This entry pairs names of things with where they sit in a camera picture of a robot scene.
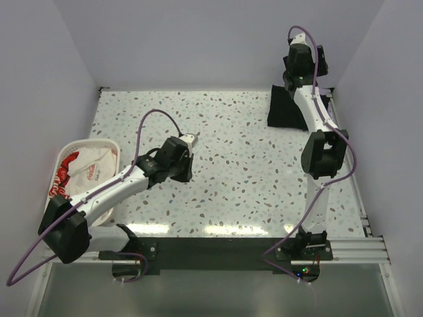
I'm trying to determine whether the black t shirt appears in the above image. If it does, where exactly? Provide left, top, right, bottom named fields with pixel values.
left=267, top=85, right=308, bottom=131

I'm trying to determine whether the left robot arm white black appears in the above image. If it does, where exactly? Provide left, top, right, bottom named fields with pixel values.
left=38, top=133, right=198, bottom=264

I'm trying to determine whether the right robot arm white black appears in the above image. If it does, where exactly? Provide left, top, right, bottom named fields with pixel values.
left=281, top=42, right=348, bottom=260

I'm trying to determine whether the folded purple t shirt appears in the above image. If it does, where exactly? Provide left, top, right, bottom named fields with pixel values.
left=325, top=88, right=335, bottom=120

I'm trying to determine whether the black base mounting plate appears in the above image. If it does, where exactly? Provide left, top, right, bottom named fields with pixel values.
left=98, top=237, right=334, bottom=281

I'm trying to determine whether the white plastic laundry basket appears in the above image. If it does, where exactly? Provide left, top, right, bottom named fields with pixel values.
left=44, top=138, right=122, bottom=229

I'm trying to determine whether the white red printed t shirt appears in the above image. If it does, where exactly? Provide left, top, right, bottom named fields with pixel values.
left=48, top=147, right=117, bottom=198

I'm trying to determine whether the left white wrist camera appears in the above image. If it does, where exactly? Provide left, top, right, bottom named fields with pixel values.
left=180, top=133, right=198, bottom=149

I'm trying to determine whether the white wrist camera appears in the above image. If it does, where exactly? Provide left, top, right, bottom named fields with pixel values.
left=180, top=133, right=198, bottom=149
left=289, top=33, right=308, bottom=46

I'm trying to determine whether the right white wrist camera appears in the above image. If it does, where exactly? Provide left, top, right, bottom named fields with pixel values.
left=289, top=33, right=308, bottom=46

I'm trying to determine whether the aluminium frame rail right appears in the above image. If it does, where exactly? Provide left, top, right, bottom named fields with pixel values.
left=330, top=87, right=373, bottom=238

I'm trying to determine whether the aluminium frame rail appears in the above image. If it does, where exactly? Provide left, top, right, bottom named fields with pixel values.
left=330, top=87, right=373, bottom=238
left=57, top=237, right=389, bottom=269

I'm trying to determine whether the aluminium frame rail front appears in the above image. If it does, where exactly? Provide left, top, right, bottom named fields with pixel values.
left=57, top=237, right=389, bottom=269

